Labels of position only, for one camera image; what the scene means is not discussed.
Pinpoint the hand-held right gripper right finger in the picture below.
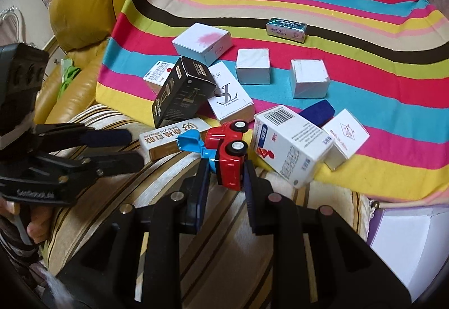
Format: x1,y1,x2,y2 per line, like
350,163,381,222
244,160,412,309

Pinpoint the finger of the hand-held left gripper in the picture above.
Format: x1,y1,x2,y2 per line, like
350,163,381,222
52,150,145,179
34,122,132,149

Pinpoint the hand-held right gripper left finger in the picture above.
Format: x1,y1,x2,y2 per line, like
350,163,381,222
52,157,212,309

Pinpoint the gold and white box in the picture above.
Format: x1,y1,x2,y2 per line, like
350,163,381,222
139,117,211,161

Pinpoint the red toy truck blue bucket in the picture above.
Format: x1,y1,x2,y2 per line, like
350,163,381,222
175,120,250,191

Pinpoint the large white box with barcode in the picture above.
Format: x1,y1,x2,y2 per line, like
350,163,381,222
249,106,334,189

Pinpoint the white medicine box red dot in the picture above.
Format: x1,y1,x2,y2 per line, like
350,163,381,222
143,60,176,93

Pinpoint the white box with black monogram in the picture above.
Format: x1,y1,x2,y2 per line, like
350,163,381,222
207,61,255,122

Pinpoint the white box with diamond logo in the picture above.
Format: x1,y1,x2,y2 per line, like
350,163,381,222
320,109,371,171

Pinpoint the dark blue case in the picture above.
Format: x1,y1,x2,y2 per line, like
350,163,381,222
299,100,336,127

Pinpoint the purple and white storage box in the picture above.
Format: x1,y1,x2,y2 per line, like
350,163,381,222
366,204,449,303

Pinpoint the person's left hand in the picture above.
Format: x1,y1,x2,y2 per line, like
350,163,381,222
0,196,47,247

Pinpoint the green cloth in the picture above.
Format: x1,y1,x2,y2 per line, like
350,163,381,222
57,58,81,99

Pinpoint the white ornate furniture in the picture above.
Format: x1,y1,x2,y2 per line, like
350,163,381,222
0,5,26,47

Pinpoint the beige striped cushion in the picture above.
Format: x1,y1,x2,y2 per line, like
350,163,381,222
41,104,373,309

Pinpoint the white box with pink stain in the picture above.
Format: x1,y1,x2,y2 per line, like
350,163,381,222
171,23,232,66

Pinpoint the white cube box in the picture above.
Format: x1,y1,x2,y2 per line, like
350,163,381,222
235,48,272,85
290,59,331,99

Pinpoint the grey fuzzy cloth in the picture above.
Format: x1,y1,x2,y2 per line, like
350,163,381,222
34,266,72,309

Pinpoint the green gum packet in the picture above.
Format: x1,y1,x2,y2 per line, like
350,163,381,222
265,17,309,44

